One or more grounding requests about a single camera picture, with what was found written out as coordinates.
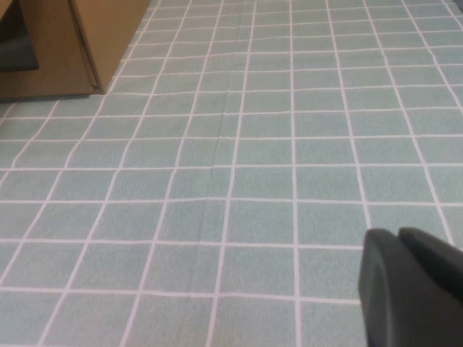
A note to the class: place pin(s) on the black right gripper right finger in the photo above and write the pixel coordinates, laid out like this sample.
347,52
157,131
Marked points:
441,289

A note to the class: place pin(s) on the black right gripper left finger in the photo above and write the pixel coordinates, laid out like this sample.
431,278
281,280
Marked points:
380,296

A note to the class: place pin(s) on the green checkered tablecloth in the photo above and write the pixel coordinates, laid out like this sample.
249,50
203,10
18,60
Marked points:
217,180

